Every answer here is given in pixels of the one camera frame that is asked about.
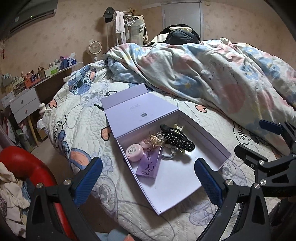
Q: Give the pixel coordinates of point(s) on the white door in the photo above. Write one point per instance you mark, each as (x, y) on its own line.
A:
(184, 12)

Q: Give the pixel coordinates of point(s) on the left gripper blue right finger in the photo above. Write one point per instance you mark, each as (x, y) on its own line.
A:
(211, 181)

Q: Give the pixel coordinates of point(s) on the wall air conditioner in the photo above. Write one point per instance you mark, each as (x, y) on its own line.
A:
(31, 13)

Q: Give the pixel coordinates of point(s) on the pink round cosmetic jar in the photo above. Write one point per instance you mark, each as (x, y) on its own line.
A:
(134, 152)

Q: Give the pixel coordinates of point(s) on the white drawer desk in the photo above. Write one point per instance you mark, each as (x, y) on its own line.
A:
(28, 101)

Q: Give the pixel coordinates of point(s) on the lilac open gift box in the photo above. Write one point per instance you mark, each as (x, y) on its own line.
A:
(164, 174)

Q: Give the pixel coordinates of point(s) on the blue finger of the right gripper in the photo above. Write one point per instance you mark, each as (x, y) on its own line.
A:
(271, 127)

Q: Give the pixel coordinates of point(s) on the white standing fan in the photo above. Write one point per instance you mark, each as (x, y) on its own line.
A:
(93, 49)

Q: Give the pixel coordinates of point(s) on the black polka dot clip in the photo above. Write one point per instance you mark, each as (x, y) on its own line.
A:
(180, 143)

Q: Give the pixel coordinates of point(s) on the black clothing bundle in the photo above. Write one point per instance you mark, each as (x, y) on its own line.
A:
(177, 35)

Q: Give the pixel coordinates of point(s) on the red round chair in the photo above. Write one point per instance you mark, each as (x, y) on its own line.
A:
(25, 165)

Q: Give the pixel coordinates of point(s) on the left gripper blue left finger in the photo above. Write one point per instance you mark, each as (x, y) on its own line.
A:
(85, 180)

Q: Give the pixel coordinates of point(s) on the pastel floral duvet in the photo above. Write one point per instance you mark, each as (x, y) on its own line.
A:
(242, 82)

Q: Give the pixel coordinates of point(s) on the desk clutter items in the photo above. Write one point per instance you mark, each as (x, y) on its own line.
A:
(15, 85)

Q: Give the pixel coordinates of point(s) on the white cartoon quilted bedspread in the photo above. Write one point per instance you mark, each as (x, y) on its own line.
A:
(77, 127)

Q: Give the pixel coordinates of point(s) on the white clothes rack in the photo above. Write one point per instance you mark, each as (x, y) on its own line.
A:
(126, 27)

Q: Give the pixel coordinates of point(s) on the black hair claw clip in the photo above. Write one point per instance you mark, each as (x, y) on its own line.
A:
(170, 131)

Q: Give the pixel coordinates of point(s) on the purple product box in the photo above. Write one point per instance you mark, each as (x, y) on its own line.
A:
(149, 163)

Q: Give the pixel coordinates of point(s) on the pile of clothes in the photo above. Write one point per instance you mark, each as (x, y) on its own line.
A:
(15, 202)

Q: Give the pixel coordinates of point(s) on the black baseball cap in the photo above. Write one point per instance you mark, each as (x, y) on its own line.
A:
(108, 14)

